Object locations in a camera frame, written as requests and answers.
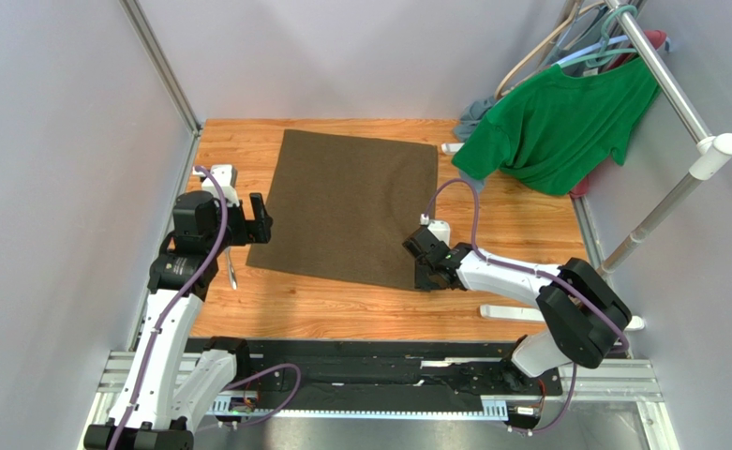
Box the brown cloth napkin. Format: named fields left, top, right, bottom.
left=246, top=129, right=439, bottom=291

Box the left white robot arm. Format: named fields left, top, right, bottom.
left=83, top=190, right=273, bottom=449

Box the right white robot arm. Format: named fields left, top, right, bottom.
left=402, top=225, right=633, bottom=378

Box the silver metal fork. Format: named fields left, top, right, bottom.
left=224, top=247, right=238, bottom=290

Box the grey blue cloth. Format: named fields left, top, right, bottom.
left=453, top=97, right=498, bottom=193

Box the green t-shirt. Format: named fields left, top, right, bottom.
left=452, top=59, right=660, bottom=196

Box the beige clothes hanger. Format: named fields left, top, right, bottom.
left=493, top=0, right=605, bottom=100

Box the teal clothes hanger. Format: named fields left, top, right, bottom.
left=555, top=5, right=638, bottom=68

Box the light blue clothes hanger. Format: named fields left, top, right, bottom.
left=555, top=35, right=635, bottom=68

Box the metal clothes rack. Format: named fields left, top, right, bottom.
left=441, top=0, right=732, bottom=332

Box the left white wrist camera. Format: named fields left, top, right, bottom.
left=201, top=164, right=241, bottom=206

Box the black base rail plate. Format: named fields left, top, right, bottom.
left=243, top=339, right=563, bottom=413

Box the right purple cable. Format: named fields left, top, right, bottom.
left=425, top=178, right=632, bottom=436

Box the purple cable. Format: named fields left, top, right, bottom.
left=106, top=165, right=303, bottom=450
left=425, top=178, right=632, bottom=436

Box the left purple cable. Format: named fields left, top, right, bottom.
left=106, top=165, right=303, bottom=450

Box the aluminium frame post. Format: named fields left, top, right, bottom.
left=119, top=0, right=202, bottom=137

